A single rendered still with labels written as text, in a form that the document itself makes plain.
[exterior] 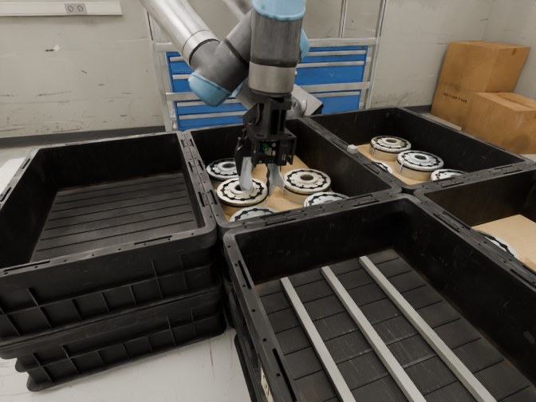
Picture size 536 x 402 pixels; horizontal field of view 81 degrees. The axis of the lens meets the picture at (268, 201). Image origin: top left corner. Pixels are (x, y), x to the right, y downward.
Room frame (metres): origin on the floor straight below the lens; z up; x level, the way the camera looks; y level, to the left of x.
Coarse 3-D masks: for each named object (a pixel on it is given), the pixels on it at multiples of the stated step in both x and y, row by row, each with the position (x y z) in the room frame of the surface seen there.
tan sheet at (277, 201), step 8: (296, 160) 0.75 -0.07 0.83; (256, 168) 0.70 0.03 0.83; (264, 168) 0.70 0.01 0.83; (288, 168) 0.70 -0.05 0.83; (296, 168) 0.70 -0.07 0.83; (256, 176) 0.66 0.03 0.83; (264, 176) 0.66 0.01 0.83; (280, 192) 0.58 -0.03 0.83; (272, 200) 0.55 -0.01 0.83; (280, 200) 0.55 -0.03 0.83; (288, 200) 0.55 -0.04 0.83; (280, 208) 0.52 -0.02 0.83; (288, 208) 0.52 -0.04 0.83
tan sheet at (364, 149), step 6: (366, 144) 0.85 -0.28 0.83; (360, 150) 0.81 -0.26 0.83; (366, 150) 0.81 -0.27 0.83; (372, 156) 0.77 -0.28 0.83; (384, 162) 0.74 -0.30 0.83; (390, 162) 0.74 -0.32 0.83; (396, 174) 0.67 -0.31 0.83; (402, 180) 0.64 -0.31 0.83; (408, 180) 0.64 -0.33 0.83; (414, 180) 0.64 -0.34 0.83
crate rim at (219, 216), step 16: (192, 128) 0.71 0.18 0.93; (208, 128) 0.71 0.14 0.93; (224, 128) 0.72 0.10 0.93; (336, 144) 0.61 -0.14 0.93; (352, 160) 0.55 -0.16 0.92; (208, 176) 0.47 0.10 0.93; (384, 176) 0.47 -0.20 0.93; (208, 192) 0.42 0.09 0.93; (384, 192) 0.42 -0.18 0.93; (400, 192) 0.42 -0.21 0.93; (304, 208) 0.37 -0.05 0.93; (320, 208) 0.37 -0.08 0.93; (224, 224) 0.34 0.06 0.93; (240, 224) 0.34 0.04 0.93
